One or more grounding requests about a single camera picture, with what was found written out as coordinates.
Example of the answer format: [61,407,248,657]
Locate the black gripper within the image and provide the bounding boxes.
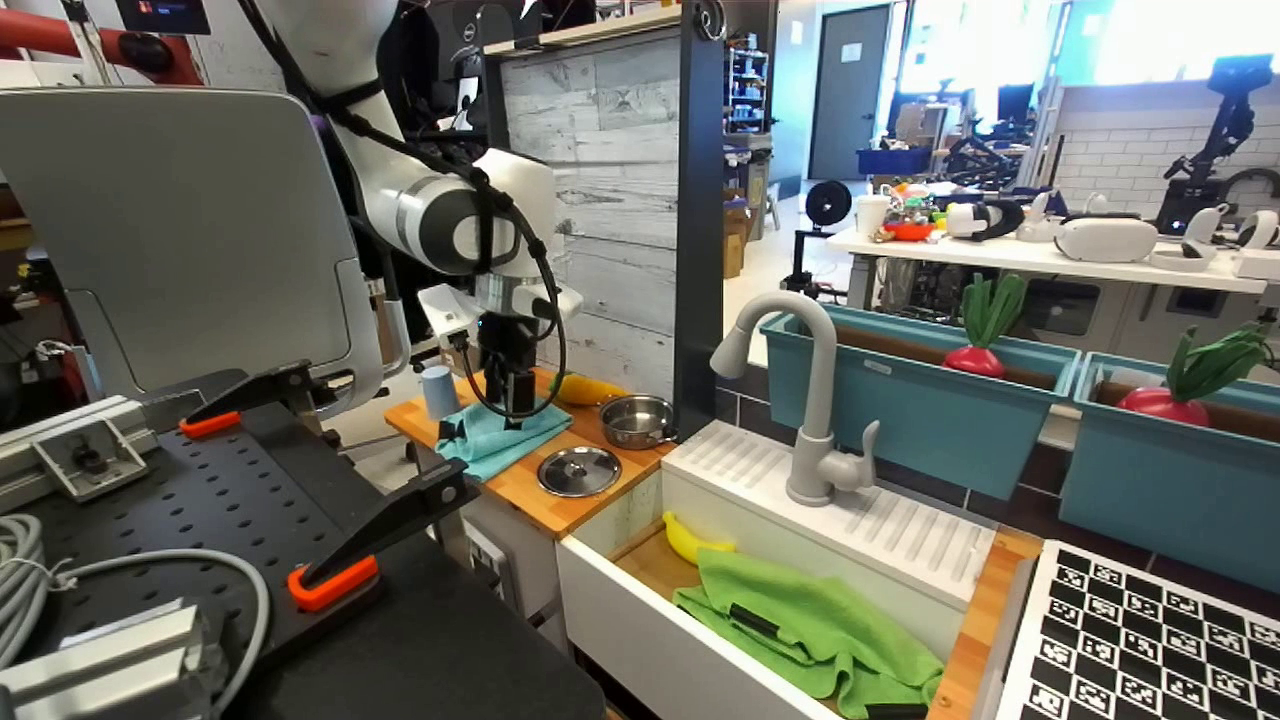
[471,308,549,429]

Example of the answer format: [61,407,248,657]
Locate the blue cloth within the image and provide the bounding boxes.
[435,397,574,485]

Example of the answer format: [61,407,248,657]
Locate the green cloth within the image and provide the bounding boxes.
[670,543,947,720]

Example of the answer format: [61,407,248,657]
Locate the light blue plastic cup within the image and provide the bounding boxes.
[421,363,459,425]

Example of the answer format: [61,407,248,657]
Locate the small metal pot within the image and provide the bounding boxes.
[531,441,626,501]

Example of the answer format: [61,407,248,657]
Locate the wooden counter top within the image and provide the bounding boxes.
[383,376,676,542]

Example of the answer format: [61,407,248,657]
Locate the steel bowl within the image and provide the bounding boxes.
[595,393,678,453]

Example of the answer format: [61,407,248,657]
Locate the black orange clamp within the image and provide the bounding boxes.
[282,458,483,622]
[174,361,341,446]

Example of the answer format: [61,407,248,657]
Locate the grey wood backsplash panel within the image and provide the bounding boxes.
[495,7,730,419]

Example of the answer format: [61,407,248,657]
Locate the yellow toy fruit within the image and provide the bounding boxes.
[658,507,741,567]

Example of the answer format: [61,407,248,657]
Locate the white toy sink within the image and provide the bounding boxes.
[555,419,1003,720]

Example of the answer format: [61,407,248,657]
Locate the grey toy faucet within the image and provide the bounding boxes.
[708,287,884,513]

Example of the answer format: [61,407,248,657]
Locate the black perforated board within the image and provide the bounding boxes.
[0,397,606,720]

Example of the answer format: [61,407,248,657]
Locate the grey flat panel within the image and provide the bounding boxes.
[0,89,393,406]

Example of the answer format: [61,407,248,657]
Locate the teal plastic bin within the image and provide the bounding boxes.
[761,299,1083,504]
[1057,349,1280,597]

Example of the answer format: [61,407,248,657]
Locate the colourful toy pile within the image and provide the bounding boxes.
[874,186,942,250]

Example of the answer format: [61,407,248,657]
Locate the red toy radish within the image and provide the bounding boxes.
[941,272,1031,381]
[1114,328,1280,429]

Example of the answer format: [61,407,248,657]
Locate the wooden side counter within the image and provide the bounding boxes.
[922,528,1042,720]

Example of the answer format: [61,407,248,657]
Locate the white shelf table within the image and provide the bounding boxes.
[843,231,1280,299]

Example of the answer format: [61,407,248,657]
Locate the white VR headset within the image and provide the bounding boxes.
[1050,212,1164,267]

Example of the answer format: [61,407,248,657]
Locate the black white calibration board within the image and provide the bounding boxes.
[996,537,1280,720]

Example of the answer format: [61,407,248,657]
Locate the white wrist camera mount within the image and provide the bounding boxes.
[414,272,582,337]

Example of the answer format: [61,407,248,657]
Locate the grey cable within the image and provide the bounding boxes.
[0,513,276,711]

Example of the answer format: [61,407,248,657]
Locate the aluminium extrusion bracket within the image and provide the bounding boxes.
[0,597,218,720]
[0,393,152,507]

